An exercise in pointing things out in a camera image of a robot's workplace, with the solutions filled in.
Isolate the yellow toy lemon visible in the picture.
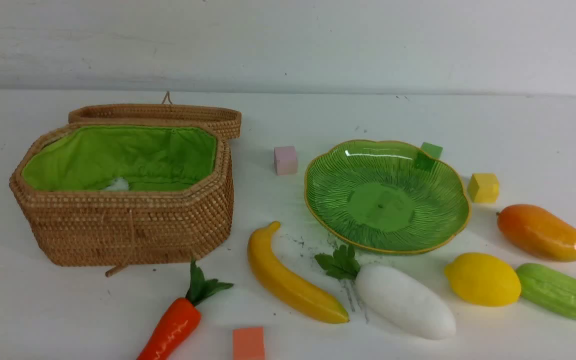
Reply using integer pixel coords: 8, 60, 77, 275
444, 251, 522, 307

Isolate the yellow cube block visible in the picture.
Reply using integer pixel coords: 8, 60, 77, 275
467, 173, 500, 204

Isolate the orange toy carrot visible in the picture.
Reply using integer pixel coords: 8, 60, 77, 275
137, 259, 234, 360

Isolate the green toy bitter gourd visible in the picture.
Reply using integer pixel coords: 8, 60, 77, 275
515, 263, 576, 321

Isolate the woven rattan basket lid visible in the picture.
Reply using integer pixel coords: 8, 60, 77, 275
68, 102, 242, 140

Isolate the orange toy mango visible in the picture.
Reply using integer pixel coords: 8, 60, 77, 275
496, 203, 576, 263

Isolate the orange cube block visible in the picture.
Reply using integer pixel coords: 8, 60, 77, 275
231, 326, 266, 360

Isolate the yellow toy banana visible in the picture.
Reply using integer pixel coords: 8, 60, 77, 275
247, 221, 350, 324

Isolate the green leaf-shaped glass plate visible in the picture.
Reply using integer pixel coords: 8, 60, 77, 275
304, 139, 473, 256

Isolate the white toy radish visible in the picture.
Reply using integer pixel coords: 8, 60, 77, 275
314, 244, 457, 341

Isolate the green cube block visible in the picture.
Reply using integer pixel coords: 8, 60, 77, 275
421, 142, 443, 160

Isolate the woven rattan basket green lining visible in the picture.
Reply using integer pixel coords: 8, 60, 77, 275
9, 123, 235, 278

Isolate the pink cube block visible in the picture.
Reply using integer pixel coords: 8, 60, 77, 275
273, 145, 298, 176

